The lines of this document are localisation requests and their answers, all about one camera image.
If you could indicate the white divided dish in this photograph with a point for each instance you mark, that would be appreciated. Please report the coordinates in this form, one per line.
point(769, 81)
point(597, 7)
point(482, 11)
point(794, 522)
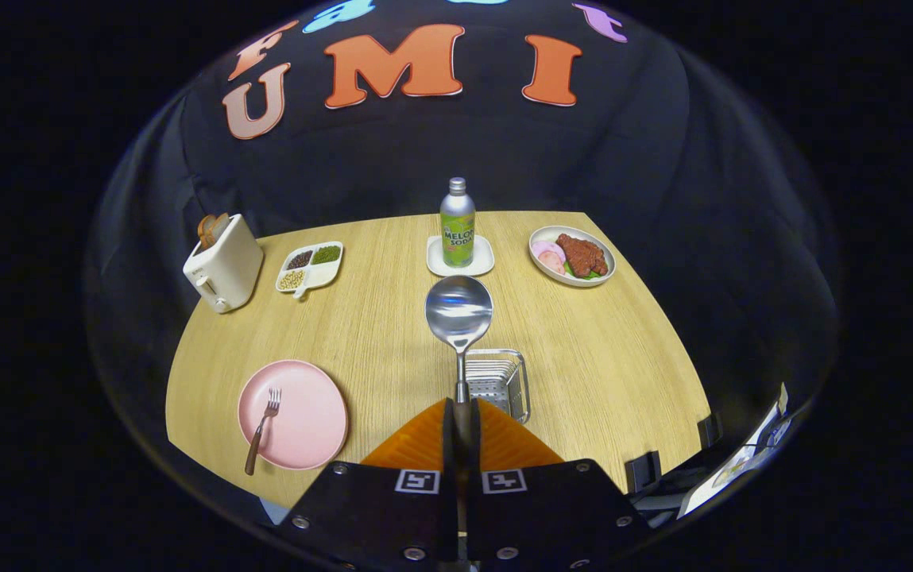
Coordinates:
point(323, 274)

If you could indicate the pile of dark beans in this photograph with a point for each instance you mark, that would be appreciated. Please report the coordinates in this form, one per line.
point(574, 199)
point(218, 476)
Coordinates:
point(299, 260)

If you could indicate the black table clamp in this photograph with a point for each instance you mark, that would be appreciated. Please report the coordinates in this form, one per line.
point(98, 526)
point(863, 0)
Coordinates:
point(642, 473)
point(709, 429)

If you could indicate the red meat piece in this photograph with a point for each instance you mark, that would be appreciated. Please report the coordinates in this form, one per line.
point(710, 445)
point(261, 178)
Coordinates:
point(582, 254)

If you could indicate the white square coaster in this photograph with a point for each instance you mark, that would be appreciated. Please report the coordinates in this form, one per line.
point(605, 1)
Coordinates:
point(484, 262)

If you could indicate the brown toast slice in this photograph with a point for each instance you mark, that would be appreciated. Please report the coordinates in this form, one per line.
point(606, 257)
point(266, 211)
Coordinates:
point(221, 225)
point(205, 232)

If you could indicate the green soda bottle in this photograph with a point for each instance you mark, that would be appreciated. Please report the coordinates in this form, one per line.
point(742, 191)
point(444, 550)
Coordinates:
point(458, 230)

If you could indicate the pile of tan beans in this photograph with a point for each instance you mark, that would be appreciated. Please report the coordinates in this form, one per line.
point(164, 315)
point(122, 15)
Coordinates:
point(291, 280)

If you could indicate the white plate of food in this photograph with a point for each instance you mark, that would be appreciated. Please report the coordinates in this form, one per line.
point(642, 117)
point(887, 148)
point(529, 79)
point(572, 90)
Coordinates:
point(539, 266)

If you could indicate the pile of green beans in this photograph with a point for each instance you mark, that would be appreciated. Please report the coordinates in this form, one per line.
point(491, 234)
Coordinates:
point(326, 254)

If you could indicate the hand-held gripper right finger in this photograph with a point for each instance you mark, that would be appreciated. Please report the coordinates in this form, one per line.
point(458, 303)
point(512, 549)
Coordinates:
point(476, 457)

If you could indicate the pink ham slices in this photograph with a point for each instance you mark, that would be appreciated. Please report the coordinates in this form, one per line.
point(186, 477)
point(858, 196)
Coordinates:
point(547, 254)

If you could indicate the cream toaster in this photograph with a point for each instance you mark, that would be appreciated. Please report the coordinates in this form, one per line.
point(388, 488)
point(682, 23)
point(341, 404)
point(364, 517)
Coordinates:
point(226, 270)

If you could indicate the white printed sheet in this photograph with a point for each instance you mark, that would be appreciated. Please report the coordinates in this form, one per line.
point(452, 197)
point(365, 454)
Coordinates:
point(730, 473)

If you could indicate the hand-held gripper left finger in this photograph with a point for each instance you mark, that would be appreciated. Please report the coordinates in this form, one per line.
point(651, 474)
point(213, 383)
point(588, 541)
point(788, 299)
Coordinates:
point(448, 453)

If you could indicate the pink plate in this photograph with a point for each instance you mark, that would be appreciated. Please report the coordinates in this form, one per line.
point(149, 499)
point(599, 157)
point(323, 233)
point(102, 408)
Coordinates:
point(309, 421)

